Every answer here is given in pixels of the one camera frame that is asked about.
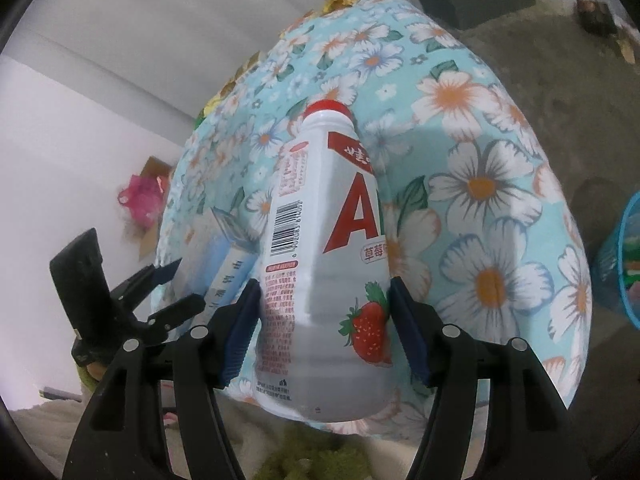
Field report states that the white strawberry drink bottle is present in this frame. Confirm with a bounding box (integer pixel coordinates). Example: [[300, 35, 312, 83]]
[[255, 100, 394, 424]]

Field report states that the blue plastic trash basket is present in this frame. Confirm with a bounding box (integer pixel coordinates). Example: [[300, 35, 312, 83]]
[[591, 192, 639, 328]]

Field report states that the white blue medicine box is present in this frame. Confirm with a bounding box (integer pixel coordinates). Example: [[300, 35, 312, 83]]
[[172, 208, 258, 328]]

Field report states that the pink plastic bag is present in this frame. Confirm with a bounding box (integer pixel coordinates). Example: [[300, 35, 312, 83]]
[[117, 174, 166, 230]]

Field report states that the cardboard box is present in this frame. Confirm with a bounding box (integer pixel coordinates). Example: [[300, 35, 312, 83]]
[[139, 156, 174, 261]]

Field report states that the floral blue tablecloth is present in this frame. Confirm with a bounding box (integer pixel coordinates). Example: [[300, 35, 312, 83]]
[[152, 0, 594, 441]]

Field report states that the grey curtain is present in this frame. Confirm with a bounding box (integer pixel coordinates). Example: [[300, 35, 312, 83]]
[[0, 0, 417, 131]]

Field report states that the dark small box on floor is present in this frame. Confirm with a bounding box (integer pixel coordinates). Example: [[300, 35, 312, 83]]
[[575, 0, 617, 37]]

